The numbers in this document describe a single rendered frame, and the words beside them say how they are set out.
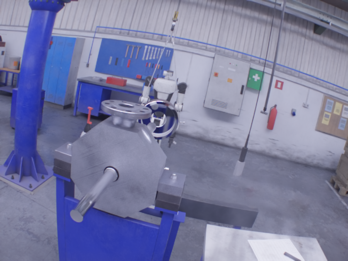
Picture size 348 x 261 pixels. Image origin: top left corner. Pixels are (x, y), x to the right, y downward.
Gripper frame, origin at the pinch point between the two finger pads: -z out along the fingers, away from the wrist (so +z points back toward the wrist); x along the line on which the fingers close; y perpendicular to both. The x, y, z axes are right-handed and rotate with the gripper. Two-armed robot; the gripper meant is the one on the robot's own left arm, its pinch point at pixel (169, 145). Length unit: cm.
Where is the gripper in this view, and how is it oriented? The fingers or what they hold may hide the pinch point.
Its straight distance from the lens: 388.5
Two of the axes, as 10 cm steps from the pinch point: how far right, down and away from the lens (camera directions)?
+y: 9.8, 2.2, 0.2
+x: 0.2, 0.4, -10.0
